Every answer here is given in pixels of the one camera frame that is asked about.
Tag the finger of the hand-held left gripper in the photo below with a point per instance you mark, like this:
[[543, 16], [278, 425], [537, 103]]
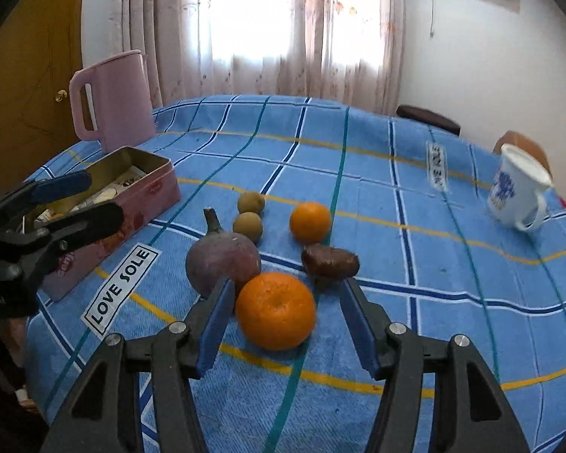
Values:
[[87, 226], [59, 186]]

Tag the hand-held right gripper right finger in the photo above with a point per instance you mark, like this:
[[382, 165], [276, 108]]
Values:
[[360, 330]]

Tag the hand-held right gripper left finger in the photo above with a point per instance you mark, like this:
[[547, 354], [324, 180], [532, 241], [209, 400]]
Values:
[[214, 328]]

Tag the large orange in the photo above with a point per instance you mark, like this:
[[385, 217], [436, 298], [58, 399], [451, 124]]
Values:
[[276, 311]]

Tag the white paper packets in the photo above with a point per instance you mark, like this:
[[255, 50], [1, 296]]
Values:
[[122, 183]]

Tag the purple fruit with stem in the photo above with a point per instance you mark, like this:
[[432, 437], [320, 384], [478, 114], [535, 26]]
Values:
[[221, 257]]

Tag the dark brown oblong fruit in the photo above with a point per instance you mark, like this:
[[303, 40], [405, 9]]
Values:
[[329, 260]]

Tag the pink tin box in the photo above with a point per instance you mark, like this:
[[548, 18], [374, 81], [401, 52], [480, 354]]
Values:
[[156, 188]]

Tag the metal door knob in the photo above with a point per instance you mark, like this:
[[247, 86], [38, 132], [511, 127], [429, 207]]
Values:
[[62, 96]]

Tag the pink plastic pitcher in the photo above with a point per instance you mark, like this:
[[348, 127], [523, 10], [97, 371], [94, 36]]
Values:
[[118, 104]]

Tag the small brown longan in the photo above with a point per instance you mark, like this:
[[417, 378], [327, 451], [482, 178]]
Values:
[[247, 226], [251, 203]]

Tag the small orange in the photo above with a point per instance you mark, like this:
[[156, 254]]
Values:
[[310, 222]]

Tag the yellow wooden door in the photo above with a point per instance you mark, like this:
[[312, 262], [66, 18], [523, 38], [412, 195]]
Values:
[[33, 47]]

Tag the blue checked tablecloth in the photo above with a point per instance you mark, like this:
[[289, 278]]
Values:
[[405, 179]]

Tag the white mug with blue flowers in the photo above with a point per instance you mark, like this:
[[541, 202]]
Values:
[[519, 188]]

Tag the dark chair back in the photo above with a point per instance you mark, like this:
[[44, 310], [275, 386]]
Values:
[[429, 118]]

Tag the brown chair back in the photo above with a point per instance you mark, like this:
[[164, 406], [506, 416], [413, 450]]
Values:
[[528, 144]]

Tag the sheer floral curtain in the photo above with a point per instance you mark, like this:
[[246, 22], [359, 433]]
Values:
[[264, 33]]

